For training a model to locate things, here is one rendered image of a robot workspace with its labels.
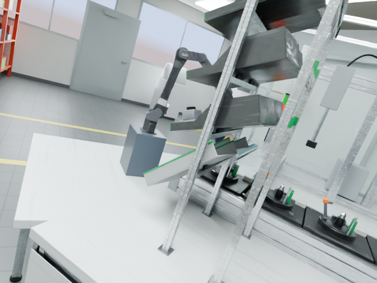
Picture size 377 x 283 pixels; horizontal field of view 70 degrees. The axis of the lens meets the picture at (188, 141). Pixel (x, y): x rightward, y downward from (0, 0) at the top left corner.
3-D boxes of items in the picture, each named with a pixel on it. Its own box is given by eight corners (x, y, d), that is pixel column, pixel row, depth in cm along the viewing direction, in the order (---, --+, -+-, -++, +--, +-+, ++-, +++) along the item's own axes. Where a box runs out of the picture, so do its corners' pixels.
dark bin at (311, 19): (221, 36, 86) (221, 13, 86) (239, 46, 97) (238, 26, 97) (317, 8, 70) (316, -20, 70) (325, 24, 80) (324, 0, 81)
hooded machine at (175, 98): (147, 109, 748) (161, 59, 714) (168, 114, 780) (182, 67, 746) (154, 116, 689) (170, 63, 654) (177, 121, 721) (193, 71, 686)
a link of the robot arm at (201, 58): (176, 53, 110) (197, 37, 109) (175, 53, 118) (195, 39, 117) (216, 109, 118) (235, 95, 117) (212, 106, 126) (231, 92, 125)
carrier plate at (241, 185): (189, 173, 120) (191, 168, 119) (209, 164, 141) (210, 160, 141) (238, 197, 111) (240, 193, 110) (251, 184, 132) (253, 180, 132)
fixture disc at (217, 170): (205, 172, 122) (206, 168, 121) (215, 166, 134) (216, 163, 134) (232, 185, 116) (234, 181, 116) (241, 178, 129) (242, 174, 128)
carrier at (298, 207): (241, 199, 110) (252, 172, 107) (254, 186, 131) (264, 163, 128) (300, 229, 101) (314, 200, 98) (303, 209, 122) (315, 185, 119)
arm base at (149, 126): (139, 127, 123) (142, 115, 122) (152, 129, 127) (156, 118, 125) (143, 132, 118) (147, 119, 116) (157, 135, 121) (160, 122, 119)
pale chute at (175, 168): (146, 186, 86) (142, 173, 87) (172, 180, 97) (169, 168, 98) (217, 156, 71) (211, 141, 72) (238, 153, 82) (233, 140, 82)
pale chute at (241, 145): (170, 176, 100) (166, 165, 100) (190, 172, 110) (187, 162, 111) (233, 150, 84) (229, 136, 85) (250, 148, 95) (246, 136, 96)
